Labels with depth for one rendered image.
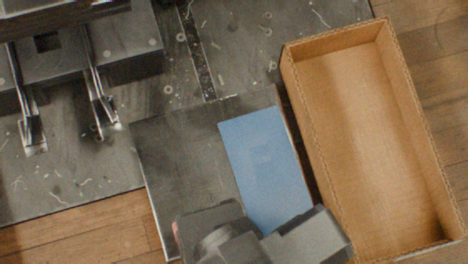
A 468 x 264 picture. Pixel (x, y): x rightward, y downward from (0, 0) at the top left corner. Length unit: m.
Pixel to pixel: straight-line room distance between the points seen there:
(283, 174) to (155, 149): 0.14
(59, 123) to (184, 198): 0.17
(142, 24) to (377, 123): 0.29
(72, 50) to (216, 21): 0.19
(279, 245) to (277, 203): 0.22
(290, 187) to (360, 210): 0.08
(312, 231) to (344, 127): 0.28
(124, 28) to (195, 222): 0.23
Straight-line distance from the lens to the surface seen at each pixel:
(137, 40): 1.02
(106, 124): 1.00
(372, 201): 1.07
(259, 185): 1.04
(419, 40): 1.14
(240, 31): 1.12
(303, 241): 0.82
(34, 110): 1.01
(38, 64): 1.03
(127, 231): 1.06
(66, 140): 1.09
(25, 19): 0.85
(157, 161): 1.05
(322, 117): 1.09
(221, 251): 0.74
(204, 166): 1.05
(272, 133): 1.06
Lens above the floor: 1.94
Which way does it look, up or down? 75 degrees down
